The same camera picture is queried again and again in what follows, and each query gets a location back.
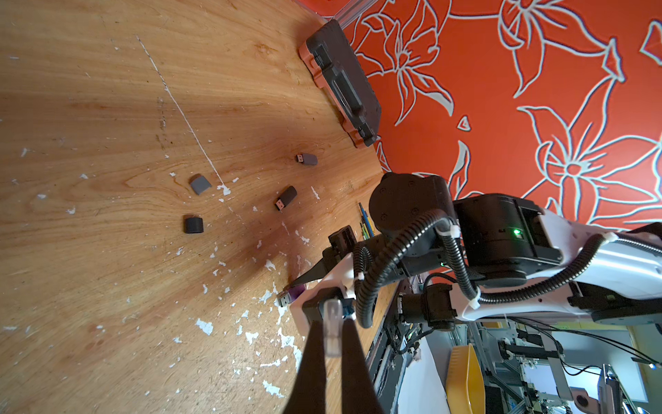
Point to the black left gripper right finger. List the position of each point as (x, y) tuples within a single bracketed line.
[(357, 391)]

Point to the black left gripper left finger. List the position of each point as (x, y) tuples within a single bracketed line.
[(308, 394)]

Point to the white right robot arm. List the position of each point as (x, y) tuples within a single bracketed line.
[(481, 257)]

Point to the yellow plastic bin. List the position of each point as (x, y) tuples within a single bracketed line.
[(465, 382)]

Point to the black usb drive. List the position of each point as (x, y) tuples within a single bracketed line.
[(286, 198)]

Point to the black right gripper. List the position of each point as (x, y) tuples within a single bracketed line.
[(332, 277)]

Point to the grey usb cap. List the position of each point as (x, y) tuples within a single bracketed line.
[(199, 184)]

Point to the black plastic tool case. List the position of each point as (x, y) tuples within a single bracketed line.
[(335, 68)]

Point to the grey usb drive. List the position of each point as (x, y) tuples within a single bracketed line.
[(306, 159)]

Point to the purple usb drive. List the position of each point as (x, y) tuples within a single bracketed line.
[(289, 295)]

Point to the black usb cap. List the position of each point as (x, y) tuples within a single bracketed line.
[(193, 225)]

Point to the clear usb cap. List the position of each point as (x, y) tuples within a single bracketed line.
[(333, 319)]

